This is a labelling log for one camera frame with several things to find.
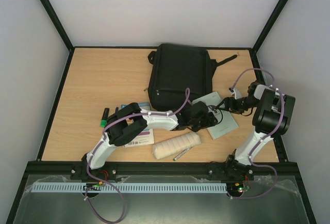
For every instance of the light blue slotted cable duct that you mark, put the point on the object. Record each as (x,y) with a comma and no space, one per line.
(130,188)

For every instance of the green highlighter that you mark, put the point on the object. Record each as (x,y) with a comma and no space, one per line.
(104,117)

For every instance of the beige rolled pencil case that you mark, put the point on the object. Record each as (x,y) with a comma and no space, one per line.
(175,145)

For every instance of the black student backpack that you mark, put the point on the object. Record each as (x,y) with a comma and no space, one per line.
(176,68)

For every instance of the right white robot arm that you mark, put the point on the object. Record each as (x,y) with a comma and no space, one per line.
(272,112)

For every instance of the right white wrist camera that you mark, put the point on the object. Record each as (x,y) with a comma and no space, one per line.
(235,93)

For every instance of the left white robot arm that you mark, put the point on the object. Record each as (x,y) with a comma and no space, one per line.
(127,123)

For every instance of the silver green marker pen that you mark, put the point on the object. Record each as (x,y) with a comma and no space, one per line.
(181,154)

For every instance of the colourful paperback book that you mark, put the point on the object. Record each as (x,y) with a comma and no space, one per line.
(146,137)

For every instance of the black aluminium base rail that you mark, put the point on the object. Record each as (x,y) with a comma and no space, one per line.
(214,171)

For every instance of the black enclosure frame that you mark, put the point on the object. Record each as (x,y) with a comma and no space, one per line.
(51,15)

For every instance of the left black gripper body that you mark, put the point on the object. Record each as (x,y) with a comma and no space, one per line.
(202,123)

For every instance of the grey notebook with black logo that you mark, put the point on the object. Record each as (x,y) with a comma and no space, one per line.
(226,122)

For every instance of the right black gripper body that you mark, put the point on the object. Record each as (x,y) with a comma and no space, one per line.
(230,102)

